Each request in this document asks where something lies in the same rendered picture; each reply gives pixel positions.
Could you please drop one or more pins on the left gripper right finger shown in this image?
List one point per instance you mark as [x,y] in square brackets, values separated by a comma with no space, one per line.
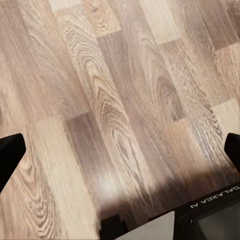
[232,149]

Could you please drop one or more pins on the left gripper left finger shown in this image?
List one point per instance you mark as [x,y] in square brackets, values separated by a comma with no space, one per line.
[12,149]

